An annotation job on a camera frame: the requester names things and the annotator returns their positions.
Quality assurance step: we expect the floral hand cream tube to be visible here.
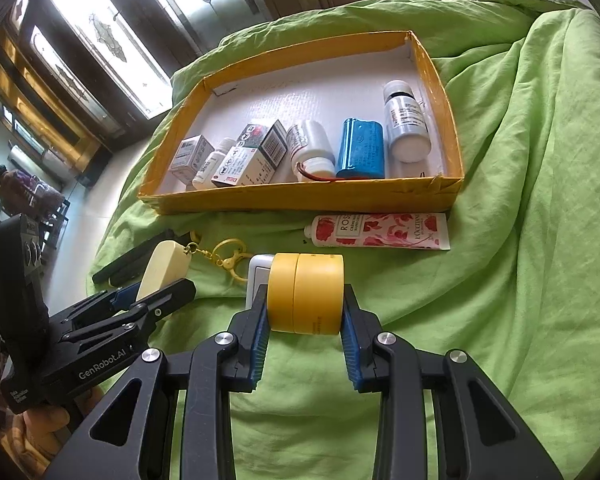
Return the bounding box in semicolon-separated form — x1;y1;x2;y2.
302;211;452;251

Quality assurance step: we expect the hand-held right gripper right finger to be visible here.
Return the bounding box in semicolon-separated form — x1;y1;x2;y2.
341;284;566;480

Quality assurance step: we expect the yellow cardboard tray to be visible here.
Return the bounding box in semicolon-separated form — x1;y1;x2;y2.
136;30;466;216

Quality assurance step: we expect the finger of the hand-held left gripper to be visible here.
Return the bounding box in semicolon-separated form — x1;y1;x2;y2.
50;284;142;332
60;279;197;357

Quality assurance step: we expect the small white medicine bottle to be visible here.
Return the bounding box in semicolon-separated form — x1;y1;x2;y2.
191;137;237;191

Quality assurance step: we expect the wooden framed glass door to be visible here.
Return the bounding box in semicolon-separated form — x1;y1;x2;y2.
0;27;113;186

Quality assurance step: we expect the small white medicine box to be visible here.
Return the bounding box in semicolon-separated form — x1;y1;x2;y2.
170;135;215;184

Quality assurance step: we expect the large white medicine bottle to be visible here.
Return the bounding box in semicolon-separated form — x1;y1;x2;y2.
383;80;432;164

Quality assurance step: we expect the green blanket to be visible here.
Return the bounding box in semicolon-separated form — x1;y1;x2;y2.
94;0;600;480

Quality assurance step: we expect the white bottle red label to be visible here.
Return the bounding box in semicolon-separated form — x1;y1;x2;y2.
286;119;337;182

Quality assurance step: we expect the black medicine box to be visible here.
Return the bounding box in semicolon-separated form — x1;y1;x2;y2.
256;119;289;167

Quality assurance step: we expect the person's left hand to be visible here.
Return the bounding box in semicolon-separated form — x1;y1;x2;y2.
22;404;83;462

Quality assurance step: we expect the blue battery pack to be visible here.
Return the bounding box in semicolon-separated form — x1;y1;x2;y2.
298;117;386;182

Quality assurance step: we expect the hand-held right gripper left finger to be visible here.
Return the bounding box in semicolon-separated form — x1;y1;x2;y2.
42;285;272;480

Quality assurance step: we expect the black flat device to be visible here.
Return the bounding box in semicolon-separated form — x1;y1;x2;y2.
91;228;191;286

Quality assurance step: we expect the blue white medicine box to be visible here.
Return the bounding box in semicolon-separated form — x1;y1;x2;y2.
211;121;276;188

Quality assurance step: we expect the cream keychain with yellow ring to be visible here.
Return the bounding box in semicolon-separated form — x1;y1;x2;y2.
136;230;255;322

